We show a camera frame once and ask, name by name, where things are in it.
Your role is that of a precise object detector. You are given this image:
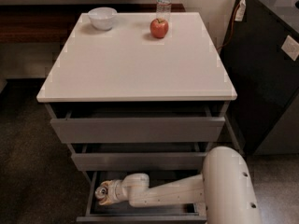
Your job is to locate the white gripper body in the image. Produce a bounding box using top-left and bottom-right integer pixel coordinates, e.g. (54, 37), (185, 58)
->
(107, 173), (150, 203)

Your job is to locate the red coke can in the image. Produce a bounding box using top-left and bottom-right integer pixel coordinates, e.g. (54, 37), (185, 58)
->
(94, 186), (108, 201)

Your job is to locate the grey bottom drawer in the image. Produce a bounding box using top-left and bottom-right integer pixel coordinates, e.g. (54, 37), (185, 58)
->
(77, 171), (206, 224)

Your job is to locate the grey drawer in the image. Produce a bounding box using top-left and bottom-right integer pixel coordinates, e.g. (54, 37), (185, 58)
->
(46, 102), (229, 144)
(77, 171), (206, 224)
(71, 143), (206, 172)

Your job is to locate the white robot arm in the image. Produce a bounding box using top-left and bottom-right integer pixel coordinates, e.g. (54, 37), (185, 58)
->
(94, 147), (263, 224)

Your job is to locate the grey middle drawer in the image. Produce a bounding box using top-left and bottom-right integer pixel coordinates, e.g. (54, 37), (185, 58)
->
(71, 143), (206, 172)

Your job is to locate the grey top drawer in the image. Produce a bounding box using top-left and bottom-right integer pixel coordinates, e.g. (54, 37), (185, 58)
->
(46, 102), (229, 144)

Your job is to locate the red apple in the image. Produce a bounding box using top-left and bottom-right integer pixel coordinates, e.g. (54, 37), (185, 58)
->
(149, 18), (169, 38)

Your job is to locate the white bowl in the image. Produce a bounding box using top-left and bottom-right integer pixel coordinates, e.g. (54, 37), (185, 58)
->
(88, 7), (117, 31)

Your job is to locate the dark wooden shelf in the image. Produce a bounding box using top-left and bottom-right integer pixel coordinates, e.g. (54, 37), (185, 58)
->
(0, 3), (186, 44)

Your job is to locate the black side cabinet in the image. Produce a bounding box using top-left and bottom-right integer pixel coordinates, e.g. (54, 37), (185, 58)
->
(221, 0), (299, 155)

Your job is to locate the clear plastic water bottle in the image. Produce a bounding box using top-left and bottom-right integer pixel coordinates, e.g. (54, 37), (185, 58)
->
(156, 0), (172, 21)

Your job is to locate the orange power cable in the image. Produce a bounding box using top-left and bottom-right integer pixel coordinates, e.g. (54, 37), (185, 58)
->
(216, 0), (299, 51)

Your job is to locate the white cable tag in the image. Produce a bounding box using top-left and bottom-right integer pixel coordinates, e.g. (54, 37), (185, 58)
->
(235, 0), (247, 21)

